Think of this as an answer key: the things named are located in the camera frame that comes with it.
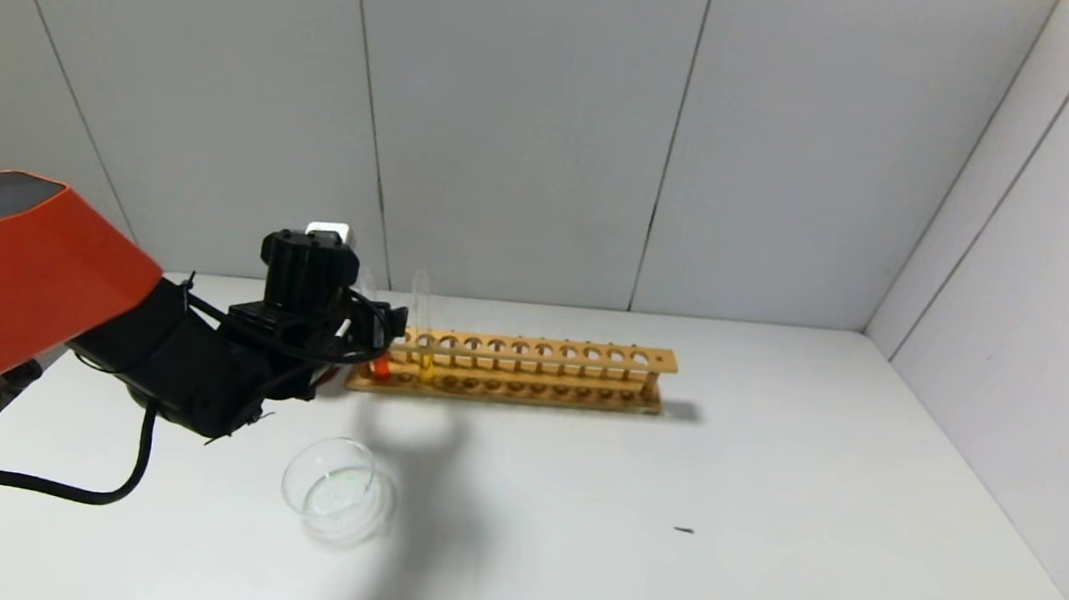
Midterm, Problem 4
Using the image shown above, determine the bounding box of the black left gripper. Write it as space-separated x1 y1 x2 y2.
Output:
343 297 410 362

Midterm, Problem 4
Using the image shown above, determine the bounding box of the test tube with yellow pigment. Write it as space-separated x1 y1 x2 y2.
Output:
399 269 448 387

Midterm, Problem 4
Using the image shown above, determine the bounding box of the wooden test tube rack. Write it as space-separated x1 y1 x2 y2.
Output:
345 313 681 427

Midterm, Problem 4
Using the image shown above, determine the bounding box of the clear glass bowl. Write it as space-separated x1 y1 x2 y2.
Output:
275 430 401 551

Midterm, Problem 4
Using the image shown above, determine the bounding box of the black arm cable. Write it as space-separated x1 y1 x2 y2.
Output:
0 380 162 512

